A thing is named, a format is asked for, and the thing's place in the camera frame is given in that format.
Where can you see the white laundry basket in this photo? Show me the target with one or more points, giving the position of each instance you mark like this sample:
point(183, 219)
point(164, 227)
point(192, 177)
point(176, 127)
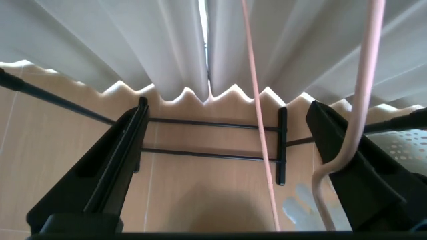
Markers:
point(383, 146)

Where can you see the pink clothes hanger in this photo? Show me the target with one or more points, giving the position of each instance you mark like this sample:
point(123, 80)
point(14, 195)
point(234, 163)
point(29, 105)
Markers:
point(367, 66)

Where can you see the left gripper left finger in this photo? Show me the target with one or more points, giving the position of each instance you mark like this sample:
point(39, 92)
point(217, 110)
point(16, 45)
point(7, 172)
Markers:
point(56, 213)

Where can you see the beige curtain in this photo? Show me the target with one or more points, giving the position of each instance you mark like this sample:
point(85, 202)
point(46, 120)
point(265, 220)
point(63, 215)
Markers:
point(116, 40)

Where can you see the black clothes rack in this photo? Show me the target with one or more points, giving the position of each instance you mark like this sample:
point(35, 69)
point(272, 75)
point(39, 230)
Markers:
point(282, 146)

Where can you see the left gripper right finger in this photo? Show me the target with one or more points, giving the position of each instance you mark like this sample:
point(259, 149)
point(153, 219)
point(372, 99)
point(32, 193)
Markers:
point(367, 200)

